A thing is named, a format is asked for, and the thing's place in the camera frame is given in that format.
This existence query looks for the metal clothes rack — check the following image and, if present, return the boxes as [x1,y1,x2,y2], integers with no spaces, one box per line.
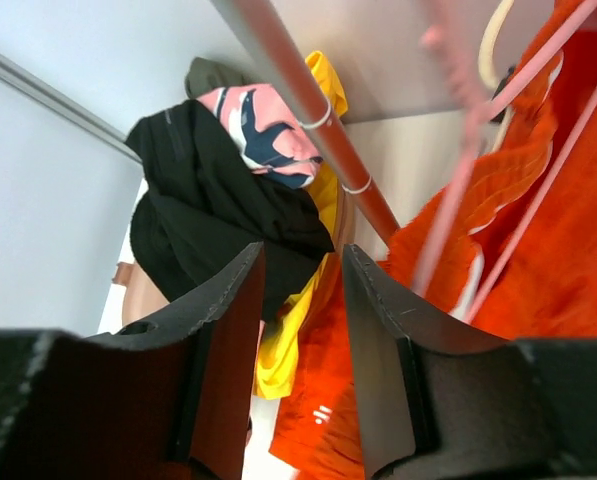
[212,0,399,241]

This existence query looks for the pink patterned shorts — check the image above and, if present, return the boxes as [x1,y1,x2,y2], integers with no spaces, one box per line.
[197,83,323,189]

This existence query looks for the pink hanger of orange shorts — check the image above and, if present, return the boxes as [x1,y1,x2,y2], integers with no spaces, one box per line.
[412,1,597,324]

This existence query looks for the yellow shorts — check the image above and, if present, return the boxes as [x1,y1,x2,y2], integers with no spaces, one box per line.
[253,50,348,400]

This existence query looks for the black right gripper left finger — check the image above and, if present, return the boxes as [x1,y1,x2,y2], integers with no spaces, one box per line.
[0,243,265,479]

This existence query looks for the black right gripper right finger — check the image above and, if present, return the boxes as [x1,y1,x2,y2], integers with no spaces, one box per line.
[343,245,597,479]

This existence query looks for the orange shorts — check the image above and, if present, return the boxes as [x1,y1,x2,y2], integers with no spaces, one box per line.
[270,1,597,479]

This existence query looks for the olive green shorts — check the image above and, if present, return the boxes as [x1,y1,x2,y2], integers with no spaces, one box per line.
[184,57,253,99]

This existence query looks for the black shorts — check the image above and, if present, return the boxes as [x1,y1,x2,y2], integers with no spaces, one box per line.
[125,100,334,322]

